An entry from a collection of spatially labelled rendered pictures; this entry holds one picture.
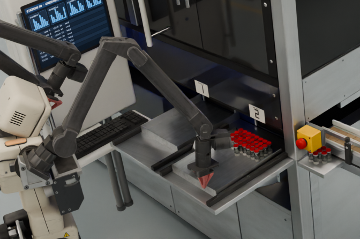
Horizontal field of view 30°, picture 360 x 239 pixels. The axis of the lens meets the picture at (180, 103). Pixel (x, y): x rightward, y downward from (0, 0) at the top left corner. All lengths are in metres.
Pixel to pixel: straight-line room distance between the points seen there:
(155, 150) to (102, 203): 1.33
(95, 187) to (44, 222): 1.65
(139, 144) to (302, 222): 0.74
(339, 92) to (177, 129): 0.71
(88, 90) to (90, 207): 1.91
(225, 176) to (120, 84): 0.89
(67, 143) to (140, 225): 1.65
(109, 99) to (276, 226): 0.98
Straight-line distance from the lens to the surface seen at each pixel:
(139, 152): 2.79
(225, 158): 2.66
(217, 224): 3.36
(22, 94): 2.35
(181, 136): 2.83
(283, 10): 2.30
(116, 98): 3.23
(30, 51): 2.86
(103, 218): 3.94
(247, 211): 3.07
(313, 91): 2.53
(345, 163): 2.57
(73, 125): 2.24
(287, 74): 2.41
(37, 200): 2.57
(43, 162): 2.27
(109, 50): 2.17
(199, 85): 2.88
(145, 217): 3.87
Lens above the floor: 2.39
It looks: 29 degrees down
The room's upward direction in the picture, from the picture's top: 10 degrees counter-clockwise
